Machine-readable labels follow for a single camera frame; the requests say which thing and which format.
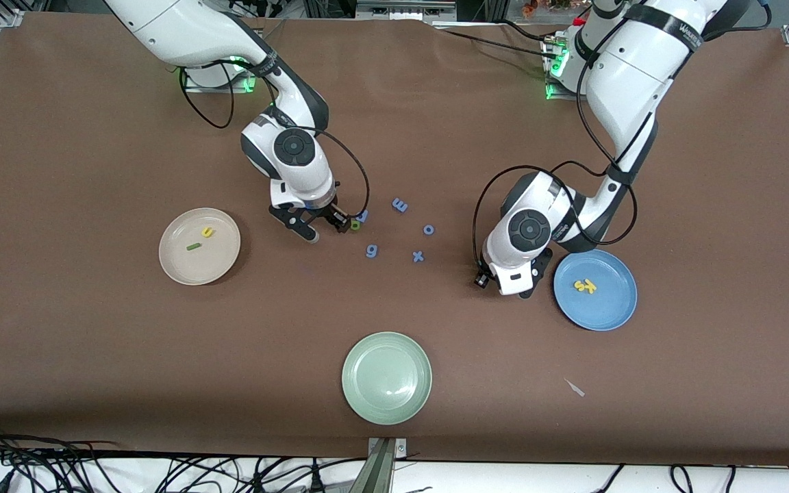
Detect blue plate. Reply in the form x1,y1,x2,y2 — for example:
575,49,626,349
553,249,639,332

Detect beige brown plate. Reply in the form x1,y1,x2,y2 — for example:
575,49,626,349
158,207,242,286

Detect green plate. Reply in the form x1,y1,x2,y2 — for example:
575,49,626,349
341,331,433,426

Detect silver clamp plate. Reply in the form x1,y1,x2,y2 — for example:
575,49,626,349
367,437,408,458

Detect grey metal pole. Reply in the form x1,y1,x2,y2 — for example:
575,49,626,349
348,438,395,493

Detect brown table mat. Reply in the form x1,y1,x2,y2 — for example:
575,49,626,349
0,12,789,468

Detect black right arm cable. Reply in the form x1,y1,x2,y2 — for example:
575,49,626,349
177,60,372,221

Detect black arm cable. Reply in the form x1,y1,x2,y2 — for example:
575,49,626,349
471,41,638,275
177,60,372,221

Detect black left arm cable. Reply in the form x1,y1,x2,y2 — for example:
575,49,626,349
471,41,638,275

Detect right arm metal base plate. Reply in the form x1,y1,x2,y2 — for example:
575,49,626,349
184,65,258,93

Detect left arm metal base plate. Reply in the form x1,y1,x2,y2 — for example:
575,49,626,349
542,38,590,101

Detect grey metal frame device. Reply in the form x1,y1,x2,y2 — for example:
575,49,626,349
355,0,458,21

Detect black base cable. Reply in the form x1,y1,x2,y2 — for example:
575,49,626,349
501,19,563,45
432,26,556,61

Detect tangled black cables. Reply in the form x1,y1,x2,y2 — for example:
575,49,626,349
0,419,368,493

